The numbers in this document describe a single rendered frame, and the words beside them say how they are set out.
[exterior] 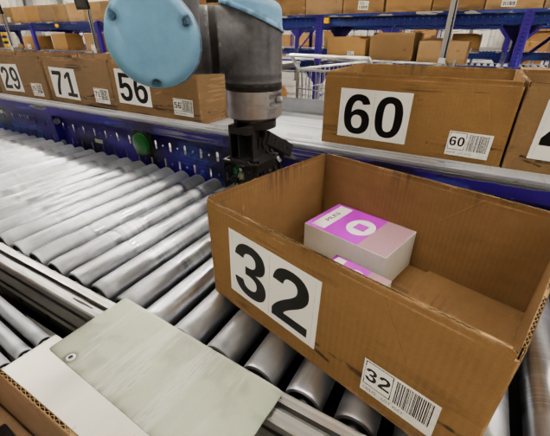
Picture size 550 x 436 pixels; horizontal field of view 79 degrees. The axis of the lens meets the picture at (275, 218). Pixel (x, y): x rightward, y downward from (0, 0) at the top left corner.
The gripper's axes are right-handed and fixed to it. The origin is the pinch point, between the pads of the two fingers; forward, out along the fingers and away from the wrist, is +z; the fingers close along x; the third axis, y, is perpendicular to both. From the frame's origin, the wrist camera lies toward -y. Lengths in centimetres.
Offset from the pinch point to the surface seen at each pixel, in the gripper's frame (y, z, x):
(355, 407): 25.1, 5.2, 27.7
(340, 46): -457, -17, -154
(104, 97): -29, -13, -84
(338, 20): -476, -50, -166
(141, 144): -21, -1, -59
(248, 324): 20.6, 5.6, 9.9
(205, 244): 7.0, 5.5, -9.8
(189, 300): 20.2, 6.7, -2.1
